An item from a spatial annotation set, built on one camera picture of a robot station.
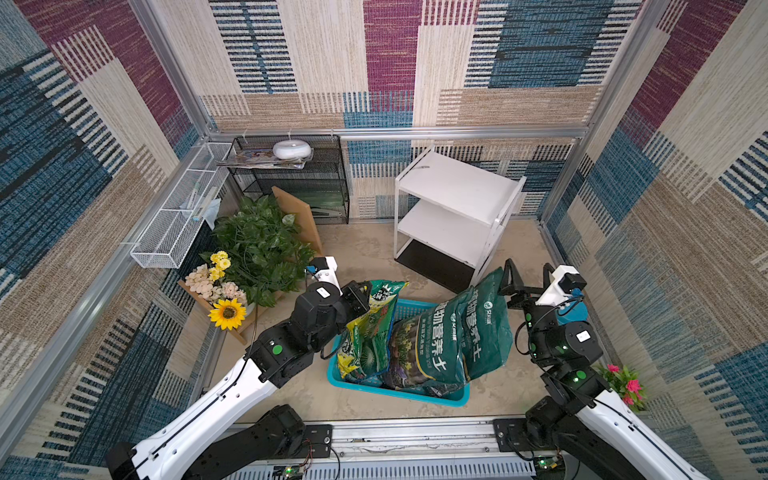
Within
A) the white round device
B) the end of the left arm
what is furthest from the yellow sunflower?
the white round device

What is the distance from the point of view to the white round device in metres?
0.89

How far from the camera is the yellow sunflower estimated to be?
2.30ft

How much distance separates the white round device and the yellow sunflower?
44 cm
